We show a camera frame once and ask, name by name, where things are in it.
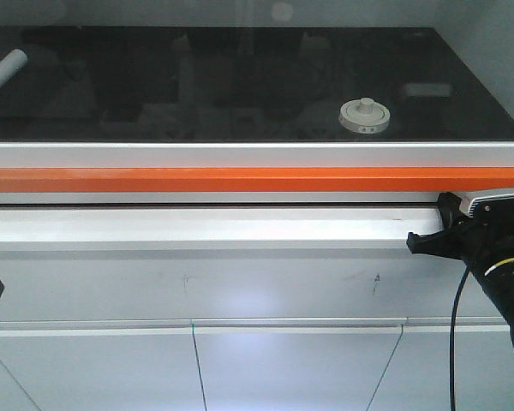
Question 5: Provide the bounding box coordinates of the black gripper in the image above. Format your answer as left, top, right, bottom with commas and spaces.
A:
406, 192, 514, 274

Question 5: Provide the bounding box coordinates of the glass jar with white lid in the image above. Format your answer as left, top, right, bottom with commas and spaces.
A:
338, 98, 391, 134

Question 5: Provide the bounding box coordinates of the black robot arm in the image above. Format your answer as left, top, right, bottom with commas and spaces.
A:
406, 192, 514, 360

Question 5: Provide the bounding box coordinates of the left white cabinet door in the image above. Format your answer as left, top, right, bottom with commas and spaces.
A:
0, 333, 204, 410

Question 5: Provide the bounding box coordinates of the white rolled paper tube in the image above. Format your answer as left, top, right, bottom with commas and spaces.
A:
0, 49, 28, 88

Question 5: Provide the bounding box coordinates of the middle white cabinet door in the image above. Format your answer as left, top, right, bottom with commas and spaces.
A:
194, 327, 401, 410

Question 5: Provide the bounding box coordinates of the orange sash handle bar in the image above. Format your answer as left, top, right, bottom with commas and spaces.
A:
0, 167, 514, 193

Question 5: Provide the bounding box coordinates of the black camera cable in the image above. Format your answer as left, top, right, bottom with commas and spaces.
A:
448, 267, 470, 411

